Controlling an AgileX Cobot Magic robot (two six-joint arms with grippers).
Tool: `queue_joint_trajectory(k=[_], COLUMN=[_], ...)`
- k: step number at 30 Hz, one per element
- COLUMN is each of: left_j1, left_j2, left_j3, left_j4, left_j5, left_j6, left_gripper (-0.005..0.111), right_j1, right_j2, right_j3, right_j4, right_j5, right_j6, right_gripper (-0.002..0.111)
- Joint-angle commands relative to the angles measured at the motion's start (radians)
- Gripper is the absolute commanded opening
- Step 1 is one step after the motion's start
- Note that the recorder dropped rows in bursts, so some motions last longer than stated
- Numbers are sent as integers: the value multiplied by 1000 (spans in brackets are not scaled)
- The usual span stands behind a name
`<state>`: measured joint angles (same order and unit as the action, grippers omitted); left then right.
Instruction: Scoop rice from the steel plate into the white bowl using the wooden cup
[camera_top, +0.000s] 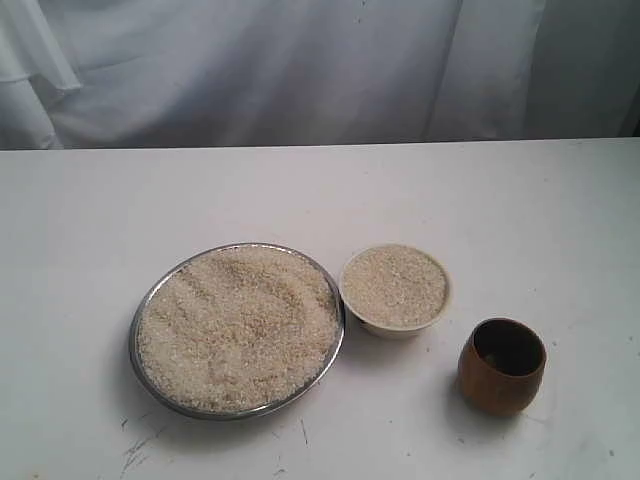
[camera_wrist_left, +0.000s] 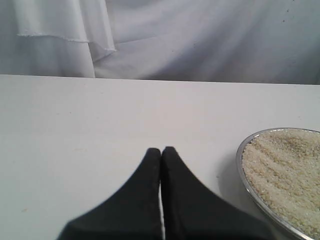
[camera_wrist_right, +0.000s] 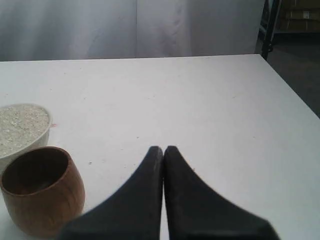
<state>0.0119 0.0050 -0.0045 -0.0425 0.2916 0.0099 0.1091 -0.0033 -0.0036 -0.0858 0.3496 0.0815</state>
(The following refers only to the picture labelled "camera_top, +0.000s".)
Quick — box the brown wooden cup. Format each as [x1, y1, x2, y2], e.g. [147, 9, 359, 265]
[457, 318, 547, 417]

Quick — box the round metal rice plate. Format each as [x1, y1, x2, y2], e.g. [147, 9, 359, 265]
[128, 243, 345, 421]

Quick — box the white backdrop cloth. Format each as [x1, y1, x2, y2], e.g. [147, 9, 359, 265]
[1, 1, 639, 150]

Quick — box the white bowl of rice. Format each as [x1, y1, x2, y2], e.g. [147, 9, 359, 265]
[338, 243, 452, 340]

